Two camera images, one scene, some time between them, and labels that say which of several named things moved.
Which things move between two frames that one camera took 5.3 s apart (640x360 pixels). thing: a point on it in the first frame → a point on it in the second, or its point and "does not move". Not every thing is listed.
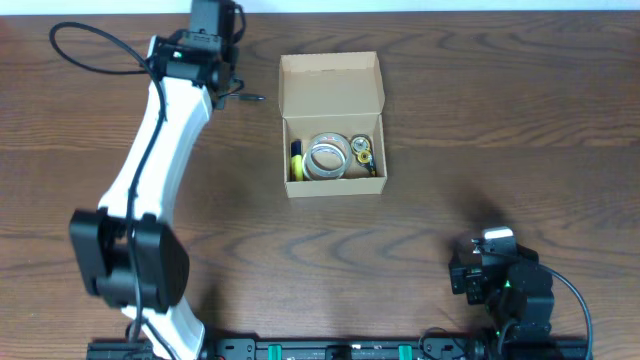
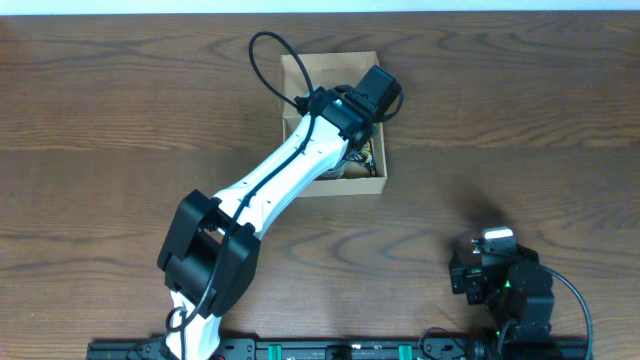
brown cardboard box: x=332 y=92 does not move
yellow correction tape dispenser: x=361 y=146 does not move
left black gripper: x=225 y=89 → x=357 y=147
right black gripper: x=470 y=274 does not move
